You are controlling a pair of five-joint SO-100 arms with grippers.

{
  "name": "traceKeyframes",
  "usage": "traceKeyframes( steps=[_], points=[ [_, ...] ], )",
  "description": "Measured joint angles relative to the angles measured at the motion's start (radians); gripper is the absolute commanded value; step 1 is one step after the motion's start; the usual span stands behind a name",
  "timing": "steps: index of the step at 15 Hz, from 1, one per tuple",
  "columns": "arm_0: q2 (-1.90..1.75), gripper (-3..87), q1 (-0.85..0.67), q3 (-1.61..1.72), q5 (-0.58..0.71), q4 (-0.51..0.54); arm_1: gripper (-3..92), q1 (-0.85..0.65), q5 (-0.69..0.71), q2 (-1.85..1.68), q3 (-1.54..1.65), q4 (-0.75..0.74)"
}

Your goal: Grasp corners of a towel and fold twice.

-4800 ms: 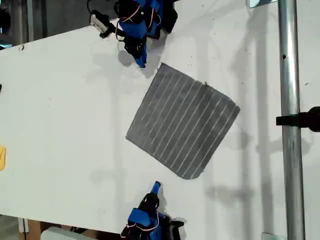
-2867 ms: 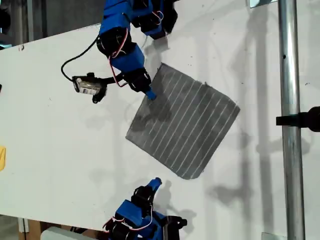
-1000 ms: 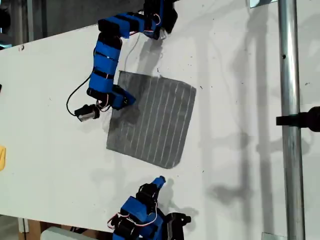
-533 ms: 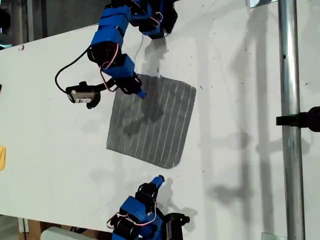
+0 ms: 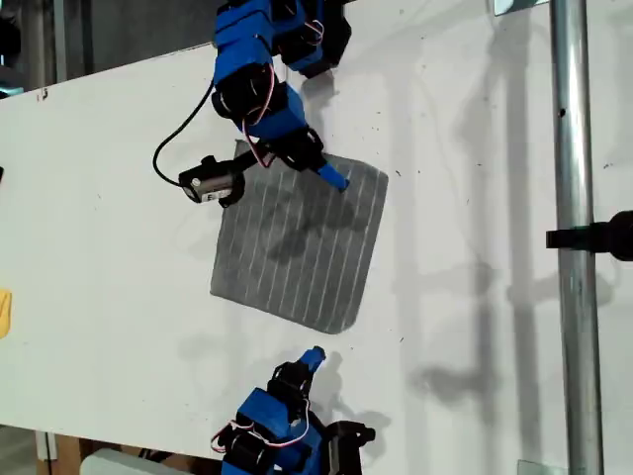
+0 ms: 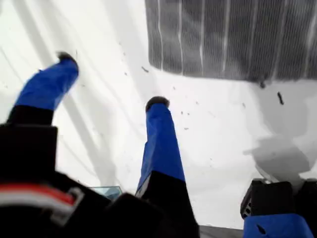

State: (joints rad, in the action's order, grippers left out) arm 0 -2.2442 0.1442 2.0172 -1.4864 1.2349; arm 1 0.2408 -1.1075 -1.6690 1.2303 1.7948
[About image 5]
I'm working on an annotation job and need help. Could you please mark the grey striped towel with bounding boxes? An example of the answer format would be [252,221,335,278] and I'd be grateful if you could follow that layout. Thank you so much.
[210,139,390,335]

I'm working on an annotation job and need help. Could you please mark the black camera stalk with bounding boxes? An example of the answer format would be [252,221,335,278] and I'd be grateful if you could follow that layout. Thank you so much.
[230,146,261,172]

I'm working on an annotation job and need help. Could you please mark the black camera cable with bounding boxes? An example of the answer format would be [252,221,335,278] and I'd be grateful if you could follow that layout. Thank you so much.
[151,81,219,188]

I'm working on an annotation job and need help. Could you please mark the yellow object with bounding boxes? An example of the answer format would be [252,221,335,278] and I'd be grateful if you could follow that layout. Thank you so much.
[0,289,14,339]

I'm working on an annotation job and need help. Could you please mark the black clamp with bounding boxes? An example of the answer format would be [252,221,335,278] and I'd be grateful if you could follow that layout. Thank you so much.
[545,210,633,262]

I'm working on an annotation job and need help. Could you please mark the red white servo wire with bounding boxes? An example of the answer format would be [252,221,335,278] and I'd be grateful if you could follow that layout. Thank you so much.
[211,400,314,454]
[241,62,278,169]

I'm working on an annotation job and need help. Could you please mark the wooden table leg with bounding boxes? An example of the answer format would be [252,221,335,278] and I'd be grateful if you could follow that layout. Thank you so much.
[37,429,84,464]

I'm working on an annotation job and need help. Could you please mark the white box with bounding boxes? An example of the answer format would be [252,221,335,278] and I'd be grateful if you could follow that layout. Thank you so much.
[78,447,219,475]

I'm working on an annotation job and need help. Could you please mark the steel post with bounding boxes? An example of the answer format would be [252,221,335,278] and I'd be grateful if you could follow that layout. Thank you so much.
[548,0,605,475]

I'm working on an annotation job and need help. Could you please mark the black round object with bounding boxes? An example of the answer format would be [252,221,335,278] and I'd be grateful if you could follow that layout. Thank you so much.
[0,19,24,68]

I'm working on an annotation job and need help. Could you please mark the black camera box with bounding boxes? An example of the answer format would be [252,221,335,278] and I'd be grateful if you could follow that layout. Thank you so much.
[177,155,247,208]
[325,420,377,475]

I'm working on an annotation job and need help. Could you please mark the metal bracket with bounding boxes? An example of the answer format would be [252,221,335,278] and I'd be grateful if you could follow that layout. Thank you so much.
[487,0,548,18]

